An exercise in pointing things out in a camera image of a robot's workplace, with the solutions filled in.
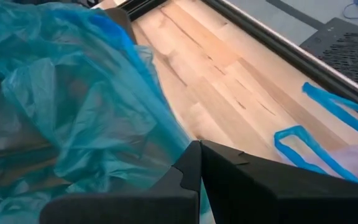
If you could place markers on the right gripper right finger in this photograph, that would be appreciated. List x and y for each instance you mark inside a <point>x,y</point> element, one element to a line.
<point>291,199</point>

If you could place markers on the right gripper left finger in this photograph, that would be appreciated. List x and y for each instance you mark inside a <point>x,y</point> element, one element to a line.
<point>135,208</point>

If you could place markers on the pink translucent plastic bag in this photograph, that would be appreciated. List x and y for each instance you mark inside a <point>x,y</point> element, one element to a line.
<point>353,161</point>

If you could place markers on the teal plastic trash bag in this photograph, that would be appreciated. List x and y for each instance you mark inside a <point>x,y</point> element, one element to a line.
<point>73,109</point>

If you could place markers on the black perforated metal panel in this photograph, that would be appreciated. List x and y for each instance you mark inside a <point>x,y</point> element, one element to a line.
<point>353,53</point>

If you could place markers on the black aluminium table frame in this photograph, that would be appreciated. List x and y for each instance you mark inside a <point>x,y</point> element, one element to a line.
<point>291,57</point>

